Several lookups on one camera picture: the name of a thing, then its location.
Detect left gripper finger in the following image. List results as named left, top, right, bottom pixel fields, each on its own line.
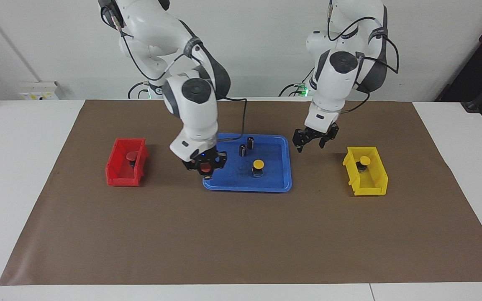
left=319, top=124, right=340, bottom=150
left=292, top=129, right=308, bottom=153

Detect blue plastic tray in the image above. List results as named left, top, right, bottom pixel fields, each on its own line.
left=203, top=133, right=292, bottom=193

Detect yellow plastic storage bin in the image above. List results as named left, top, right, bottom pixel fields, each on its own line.
left=343, top=146, right=389, bottom=196

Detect red plastic storage bin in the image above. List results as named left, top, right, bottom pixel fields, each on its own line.
left=106, top=138, right=149, bottom=187

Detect brown paper table mat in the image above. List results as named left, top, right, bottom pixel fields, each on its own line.
left=0, top=99, right=482, bottom=286

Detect black base cable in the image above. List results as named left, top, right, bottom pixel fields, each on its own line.
left=127, top=81, right=151, bottom=99
left=278, top=69, right=313, bottom=97

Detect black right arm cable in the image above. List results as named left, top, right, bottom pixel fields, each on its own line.
left=101, top=6, right=248, bottom=132

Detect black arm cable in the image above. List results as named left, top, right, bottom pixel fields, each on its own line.
left=101, top=6, right=248, bottom=132
left=327, top=0, right=400, bottom=113

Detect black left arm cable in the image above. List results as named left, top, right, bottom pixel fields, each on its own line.
left=327, top=0, right=400, bottom=113

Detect white wall socket box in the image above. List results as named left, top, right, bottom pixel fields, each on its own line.
left=18, top=82, right=59, bottom=100

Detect grey wall conduit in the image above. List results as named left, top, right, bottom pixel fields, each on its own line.
left=0, top=0, right=41, bottom=83

